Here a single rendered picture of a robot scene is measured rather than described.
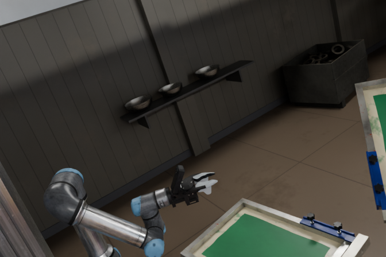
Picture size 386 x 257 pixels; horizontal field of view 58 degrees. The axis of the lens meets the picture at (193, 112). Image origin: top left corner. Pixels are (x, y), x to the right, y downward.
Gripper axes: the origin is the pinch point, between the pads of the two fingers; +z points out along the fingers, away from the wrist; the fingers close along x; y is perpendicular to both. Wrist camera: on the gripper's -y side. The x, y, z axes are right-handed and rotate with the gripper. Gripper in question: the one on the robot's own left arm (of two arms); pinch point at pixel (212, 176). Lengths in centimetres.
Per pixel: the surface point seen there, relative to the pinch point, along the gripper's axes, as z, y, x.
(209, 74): 47, 95, -346
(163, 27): 5, 17, -376
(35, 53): -153, -14, -322
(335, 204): 111, 187, -135
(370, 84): 110, 22, -63
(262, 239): 16, 77, -28
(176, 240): -57, 192, -164
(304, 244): 36, 75, -14
